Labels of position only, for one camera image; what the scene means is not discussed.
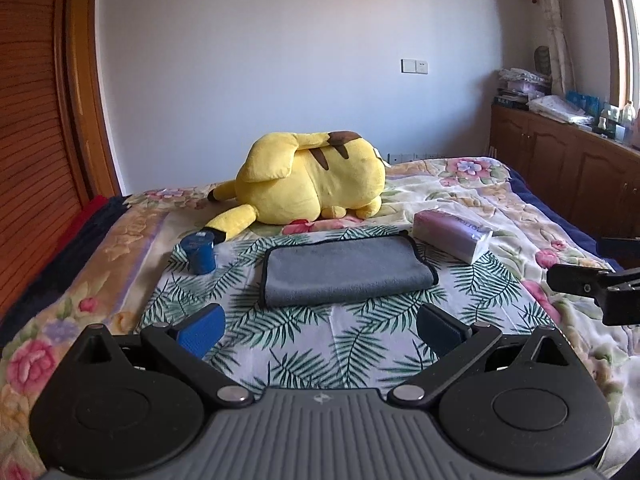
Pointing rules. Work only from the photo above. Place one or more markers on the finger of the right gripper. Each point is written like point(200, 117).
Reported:
point(620, 247)
point(577, 280)

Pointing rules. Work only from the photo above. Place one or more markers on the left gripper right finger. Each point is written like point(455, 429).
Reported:
point(458, 348)

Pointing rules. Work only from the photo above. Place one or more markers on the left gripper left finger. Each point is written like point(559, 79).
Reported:
point(179, 351)

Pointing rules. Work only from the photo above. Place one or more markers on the purple and grey towel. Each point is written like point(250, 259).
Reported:
point(343, 271)

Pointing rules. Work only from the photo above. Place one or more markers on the wooden room door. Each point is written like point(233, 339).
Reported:
point(79, 99)

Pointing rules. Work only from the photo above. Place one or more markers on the wooden side cabinet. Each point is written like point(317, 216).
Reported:
point(592, 182)

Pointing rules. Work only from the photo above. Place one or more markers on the palm leaf print cloth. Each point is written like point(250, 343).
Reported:
point(368, 344)

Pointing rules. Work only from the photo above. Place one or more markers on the blue cylindrical container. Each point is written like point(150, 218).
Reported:
point(199, 248)

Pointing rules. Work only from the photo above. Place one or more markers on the floral bed blanket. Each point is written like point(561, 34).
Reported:
point(115, 285)

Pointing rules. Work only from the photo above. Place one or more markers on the purple tissue pack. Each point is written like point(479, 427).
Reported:
point(460, 238)

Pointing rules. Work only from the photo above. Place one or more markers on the bottles on cabinet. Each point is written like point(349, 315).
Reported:
point(619, 123)

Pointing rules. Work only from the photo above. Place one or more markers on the blue boxes on cabinet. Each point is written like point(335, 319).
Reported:
point(591, 105)

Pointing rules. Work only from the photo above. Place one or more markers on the dark navy red blanket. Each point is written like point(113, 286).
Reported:
point(72, 251)

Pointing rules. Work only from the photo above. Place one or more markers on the white folded cloth bundle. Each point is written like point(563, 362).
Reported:
point(560, 110)

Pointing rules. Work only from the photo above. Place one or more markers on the yellow Pikachu plush toy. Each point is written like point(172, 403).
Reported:
point(301, 176)

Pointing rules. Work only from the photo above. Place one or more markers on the stack of folded linens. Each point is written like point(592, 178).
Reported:
point(517, 87)

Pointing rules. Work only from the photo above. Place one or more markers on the wooden slatted wardrobe door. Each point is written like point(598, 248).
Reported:
point(40, 187)

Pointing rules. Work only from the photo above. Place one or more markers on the wooden window frame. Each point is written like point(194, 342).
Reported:
point(622, 19)

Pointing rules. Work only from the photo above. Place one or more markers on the white wall switch socket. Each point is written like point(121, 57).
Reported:
point(413, 66)

